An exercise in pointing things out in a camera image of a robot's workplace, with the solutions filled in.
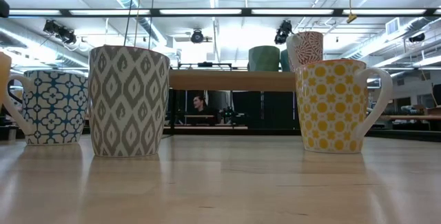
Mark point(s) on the white mug grey diamond pattern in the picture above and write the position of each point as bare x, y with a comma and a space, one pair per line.
129, 103

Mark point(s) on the plain blue mug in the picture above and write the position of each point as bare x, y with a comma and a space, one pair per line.
284, 62

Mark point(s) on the wooden shelf black metal legs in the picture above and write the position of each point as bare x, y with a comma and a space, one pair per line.
231, 81

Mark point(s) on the black background robot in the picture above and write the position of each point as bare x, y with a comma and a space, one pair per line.
231, 113

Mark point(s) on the white mug yellow dot pattern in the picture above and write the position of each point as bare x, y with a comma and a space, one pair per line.
330, 107

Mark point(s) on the black ceiling spotlight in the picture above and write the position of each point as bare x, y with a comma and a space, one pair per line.
283, 31
60, 31
197, 36

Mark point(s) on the plain green mug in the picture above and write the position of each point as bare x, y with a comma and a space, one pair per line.
263, 58

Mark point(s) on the person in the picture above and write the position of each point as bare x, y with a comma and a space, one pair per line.
200, 108

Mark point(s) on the plain orange mug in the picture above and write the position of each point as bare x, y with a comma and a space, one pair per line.
4, 76

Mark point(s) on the white mug red leaf pattern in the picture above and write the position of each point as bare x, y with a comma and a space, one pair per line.
306, 46

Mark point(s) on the black overhead light bar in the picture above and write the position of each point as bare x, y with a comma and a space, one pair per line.
430, 11

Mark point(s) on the white mug blue tile pattern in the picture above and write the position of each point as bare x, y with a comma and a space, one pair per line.
55, 107

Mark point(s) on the black aluminium table frame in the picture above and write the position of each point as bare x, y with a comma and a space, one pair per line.
268, 131

